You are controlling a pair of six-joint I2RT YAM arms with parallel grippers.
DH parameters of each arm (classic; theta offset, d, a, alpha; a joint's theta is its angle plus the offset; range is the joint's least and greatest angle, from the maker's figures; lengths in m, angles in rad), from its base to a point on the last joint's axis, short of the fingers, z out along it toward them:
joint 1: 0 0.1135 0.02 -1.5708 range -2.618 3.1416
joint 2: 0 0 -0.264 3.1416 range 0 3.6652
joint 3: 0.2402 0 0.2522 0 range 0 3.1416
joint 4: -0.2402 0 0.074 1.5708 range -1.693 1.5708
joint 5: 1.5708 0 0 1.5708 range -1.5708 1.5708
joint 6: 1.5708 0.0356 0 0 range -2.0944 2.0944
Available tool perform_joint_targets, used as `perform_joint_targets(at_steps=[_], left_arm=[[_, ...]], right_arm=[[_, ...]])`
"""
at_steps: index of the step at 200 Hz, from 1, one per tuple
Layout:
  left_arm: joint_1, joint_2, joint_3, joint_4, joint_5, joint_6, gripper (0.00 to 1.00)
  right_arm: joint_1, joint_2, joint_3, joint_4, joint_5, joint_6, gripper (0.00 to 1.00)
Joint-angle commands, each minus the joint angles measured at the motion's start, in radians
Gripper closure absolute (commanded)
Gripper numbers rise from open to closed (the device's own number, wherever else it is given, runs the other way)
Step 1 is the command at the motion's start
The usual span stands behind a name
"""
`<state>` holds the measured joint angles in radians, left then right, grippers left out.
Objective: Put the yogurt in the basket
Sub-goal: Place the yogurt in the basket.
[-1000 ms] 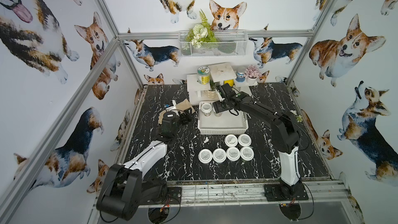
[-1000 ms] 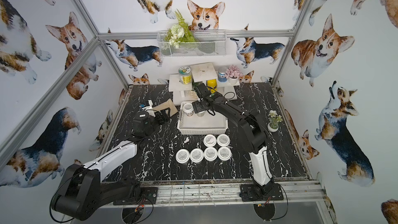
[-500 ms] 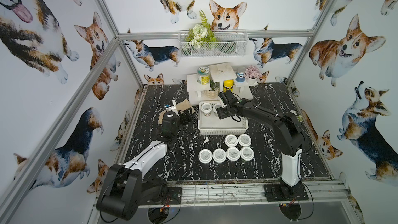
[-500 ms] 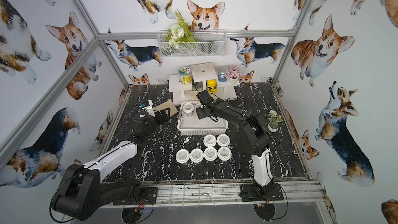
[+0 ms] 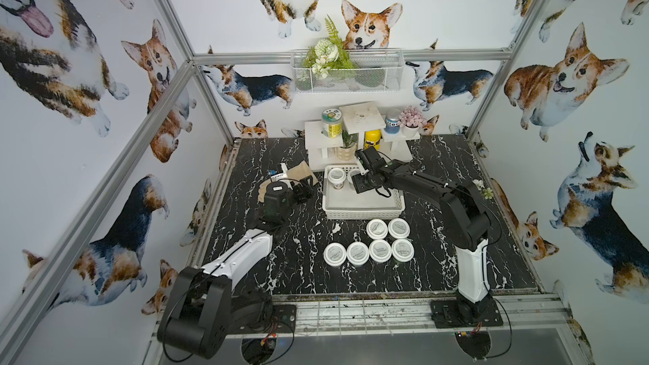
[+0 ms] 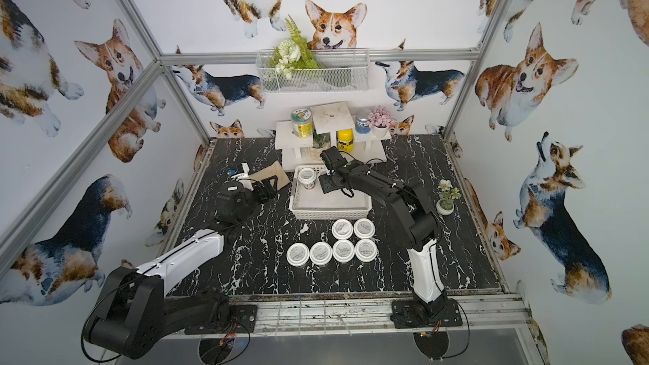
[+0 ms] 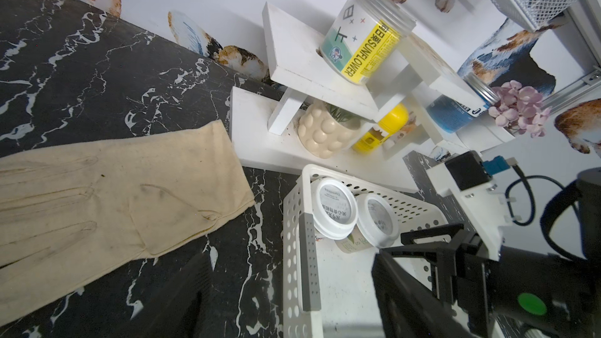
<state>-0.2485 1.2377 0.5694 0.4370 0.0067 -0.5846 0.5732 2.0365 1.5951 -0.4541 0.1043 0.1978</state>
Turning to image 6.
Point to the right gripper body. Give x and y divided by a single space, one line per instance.
334 163

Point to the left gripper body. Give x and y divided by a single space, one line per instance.
264 188

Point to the yogurt cup back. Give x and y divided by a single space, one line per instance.
342 229
307 177
364 228

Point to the yogurt cup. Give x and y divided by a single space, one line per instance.
343 251
307 177
342 229
321 253
364 228
298 255
366 250

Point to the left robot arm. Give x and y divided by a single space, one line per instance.
135 308

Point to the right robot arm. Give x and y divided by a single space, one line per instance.
409 209

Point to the white plastic basket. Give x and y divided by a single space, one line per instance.
314 204

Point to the beige work glove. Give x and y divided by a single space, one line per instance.
275 173

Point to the yellow jar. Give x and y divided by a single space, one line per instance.
345 140

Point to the woven pot green plant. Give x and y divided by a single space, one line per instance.
321 142

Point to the blue white can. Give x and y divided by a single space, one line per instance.
362 123

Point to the white tiered shelf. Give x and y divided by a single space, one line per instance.
329 119

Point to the pink flower pot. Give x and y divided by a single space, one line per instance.
381 120

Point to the green yellow tin can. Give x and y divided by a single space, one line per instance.
302 122

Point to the small white flower pot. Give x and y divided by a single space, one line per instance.
448 194

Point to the green fern white flowers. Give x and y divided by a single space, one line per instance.
293 56

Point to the white wire wall basket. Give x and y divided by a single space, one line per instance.
339 71

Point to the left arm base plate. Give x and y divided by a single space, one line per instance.
241 319

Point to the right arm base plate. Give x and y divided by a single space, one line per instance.
413 314

